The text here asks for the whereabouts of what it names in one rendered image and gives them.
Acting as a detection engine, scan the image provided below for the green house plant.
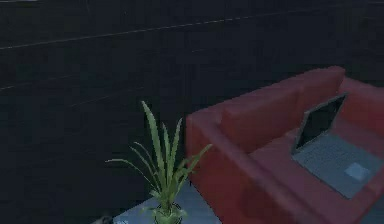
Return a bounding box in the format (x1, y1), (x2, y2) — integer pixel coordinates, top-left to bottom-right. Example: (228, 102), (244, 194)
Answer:
(105, 100), (214, 224)

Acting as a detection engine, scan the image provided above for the red sofa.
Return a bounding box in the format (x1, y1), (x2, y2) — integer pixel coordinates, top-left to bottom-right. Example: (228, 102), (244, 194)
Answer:
(185, 65), (384, 224)

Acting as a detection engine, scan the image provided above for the grey side table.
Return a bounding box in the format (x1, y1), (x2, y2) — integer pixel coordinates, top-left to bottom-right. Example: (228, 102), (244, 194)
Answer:
(112, 181), (223, 224)

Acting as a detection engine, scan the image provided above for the grey laptop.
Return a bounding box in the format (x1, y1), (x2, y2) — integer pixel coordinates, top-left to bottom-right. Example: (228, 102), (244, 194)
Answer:
(291, 92), (384, 200)

